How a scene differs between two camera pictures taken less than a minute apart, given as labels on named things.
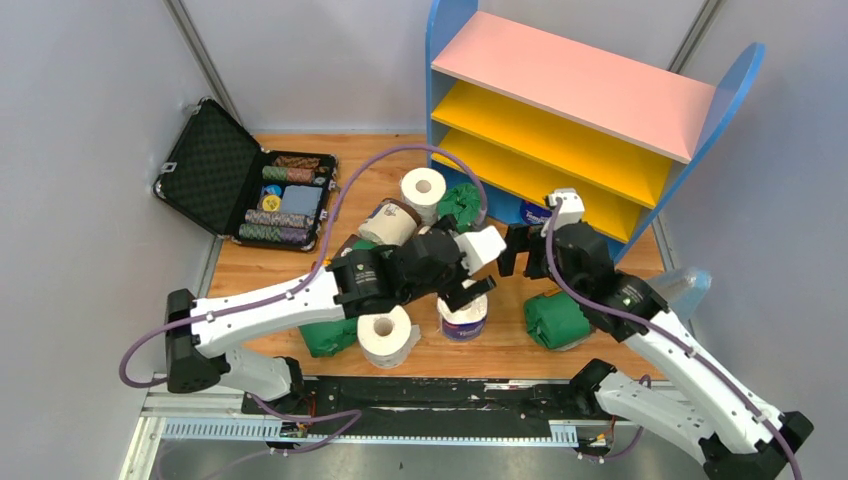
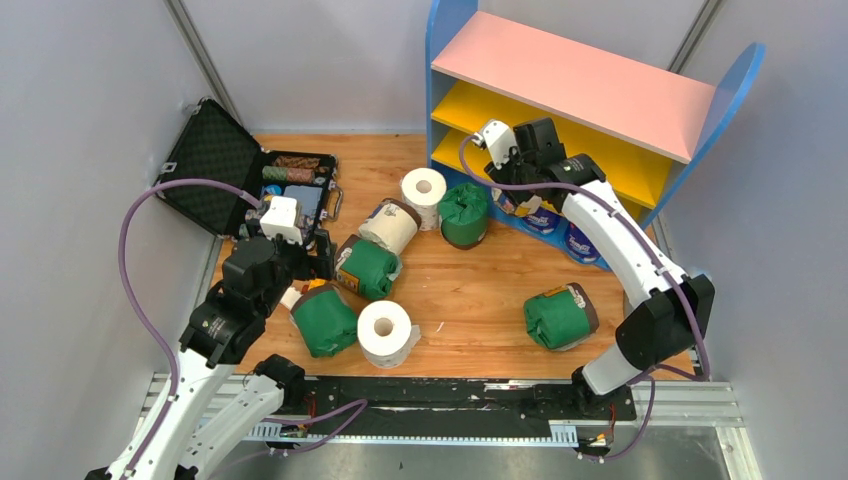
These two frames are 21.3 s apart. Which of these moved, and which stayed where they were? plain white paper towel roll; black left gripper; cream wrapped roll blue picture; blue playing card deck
Moved: black left gripper
Stayed: cream wrapped roll blue picture; plain white paper towel roll; blue playing card deck
